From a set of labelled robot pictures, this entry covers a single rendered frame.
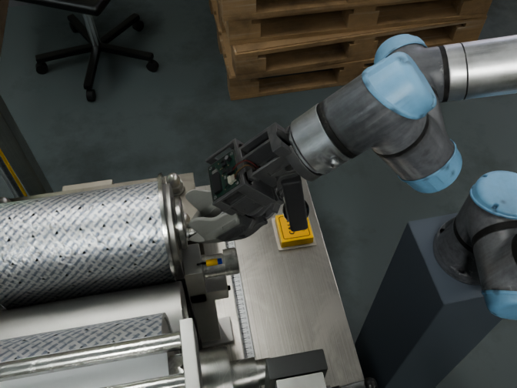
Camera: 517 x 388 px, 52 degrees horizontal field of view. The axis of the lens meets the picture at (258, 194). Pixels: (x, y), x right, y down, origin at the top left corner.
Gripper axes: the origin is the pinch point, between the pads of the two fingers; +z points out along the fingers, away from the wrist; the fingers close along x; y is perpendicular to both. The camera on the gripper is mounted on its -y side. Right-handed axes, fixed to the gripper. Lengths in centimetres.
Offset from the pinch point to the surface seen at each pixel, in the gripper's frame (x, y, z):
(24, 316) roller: 7.2, 13.6, 20.1
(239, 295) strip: -5.5, -30.5, 18.5
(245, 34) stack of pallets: -155, -88, 34
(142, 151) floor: -126, -81, 98
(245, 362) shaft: 22.1, 5.5, -8.3
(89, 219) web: -0.8, 13.2, 6.7
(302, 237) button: -15.0, -38.4, 5.4
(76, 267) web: 3.8, 11.9, 11.2
